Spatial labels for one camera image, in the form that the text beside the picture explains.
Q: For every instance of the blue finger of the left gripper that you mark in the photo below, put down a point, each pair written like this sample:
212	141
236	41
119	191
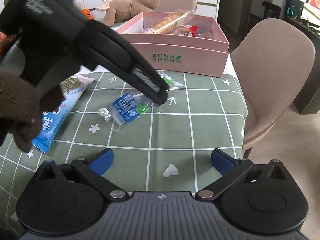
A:
140	79

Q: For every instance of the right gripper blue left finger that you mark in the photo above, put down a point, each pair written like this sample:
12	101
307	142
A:
91	171

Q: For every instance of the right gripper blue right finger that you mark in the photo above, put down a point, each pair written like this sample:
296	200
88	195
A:
232	171

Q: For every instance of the blue seaweed snack bag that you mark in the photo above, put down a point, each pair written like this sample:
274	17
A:
73	88

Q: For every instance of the blue hawthorn snack packet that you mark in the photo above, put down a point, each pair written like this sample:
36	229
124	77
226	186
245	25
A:
125	109

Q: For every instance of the red yellow snack packet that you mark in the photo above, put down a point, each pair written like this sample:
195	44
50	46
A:
191	31

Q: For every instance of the long biscuit stick packet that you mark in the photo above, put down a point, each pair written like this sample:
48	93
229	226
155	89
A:
171	22

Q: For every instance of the brown gloved hand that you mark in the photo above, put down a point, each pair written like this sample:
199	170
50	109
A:
22	110

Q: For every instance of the brown plush teddy bear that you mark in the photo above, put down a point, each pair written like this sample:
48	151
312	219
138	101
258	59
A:
123	10

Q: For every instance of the orange paper bag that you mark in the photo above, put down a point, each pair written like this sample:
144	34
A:
87	13

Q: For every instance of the green checked tablecloth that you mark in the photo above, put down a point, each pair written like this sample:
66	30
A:
166	149

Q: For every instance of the beige chair behind bear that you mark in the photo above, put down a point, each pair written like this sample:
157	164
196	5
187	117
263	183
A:
173	5

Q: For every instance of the pink cardboard box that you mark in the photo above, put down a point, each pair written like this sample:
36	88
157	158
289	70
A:
194	55

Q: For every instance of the white printed paper mat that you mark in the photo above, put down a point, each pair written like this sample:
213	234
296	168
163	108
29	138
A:
129	46

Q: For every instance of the beige dining chair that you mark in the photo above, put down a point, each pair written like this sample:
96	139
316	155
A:
272	63

